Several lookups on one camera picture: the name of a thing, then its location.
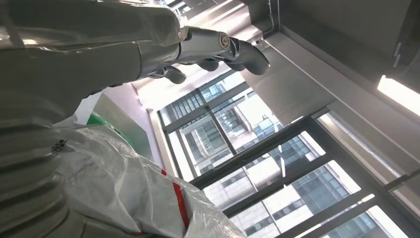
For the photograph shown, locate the bright ceiling light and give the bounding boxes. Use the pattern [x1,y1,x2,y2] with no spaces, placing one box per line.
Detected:
[377,74,420,117]

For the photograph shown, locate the grey courier bag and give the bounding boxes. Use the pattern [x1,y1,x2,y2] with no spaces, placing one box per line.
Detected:
[52,124,247,238]

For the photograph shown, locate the dark window frame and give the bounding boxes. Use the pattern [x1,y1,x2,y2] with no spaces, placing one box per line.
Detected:
[157,69,420,238]

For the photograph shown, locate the green plastic crate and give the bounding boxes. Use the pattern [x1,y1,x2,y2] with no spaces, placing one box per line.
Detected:
[87,112,134,147]

